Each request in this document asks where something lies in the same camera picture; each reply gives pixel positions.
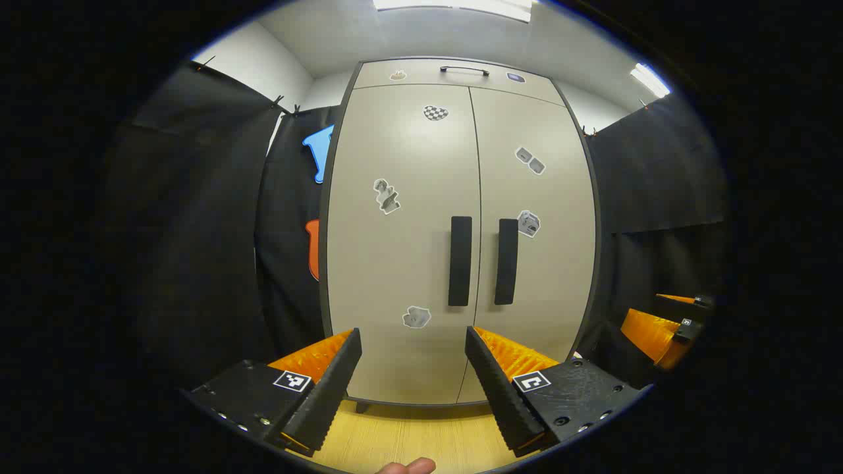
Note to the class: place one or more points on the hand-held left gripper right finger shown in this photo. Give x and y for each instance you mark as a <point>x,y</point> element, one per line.
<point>500,395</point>

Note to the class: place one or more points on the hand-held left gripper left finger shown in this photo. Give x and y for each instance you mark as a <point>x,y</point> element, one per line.
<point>329,388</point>

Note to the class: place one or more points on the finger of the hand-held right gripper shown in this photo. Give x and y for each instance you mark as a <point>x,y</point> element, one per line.
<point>649,336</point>
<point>678,308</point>

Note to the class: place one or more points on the beige shoe cabinet door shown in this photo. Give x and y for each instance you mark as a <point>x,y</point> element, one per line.
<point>553,276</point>
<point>395,263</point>

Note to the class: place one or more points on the beige double-door shoe cabinet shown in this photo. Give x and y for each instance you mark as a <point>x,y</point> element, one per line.
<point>421,74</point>

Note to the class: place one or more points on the small ceiling light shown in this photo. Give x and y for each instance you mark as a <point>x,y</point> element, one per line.
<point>650,80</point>

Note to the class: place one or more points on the long ceiling light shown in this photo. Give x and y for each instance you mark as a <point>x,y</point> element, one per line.
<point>461,6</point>

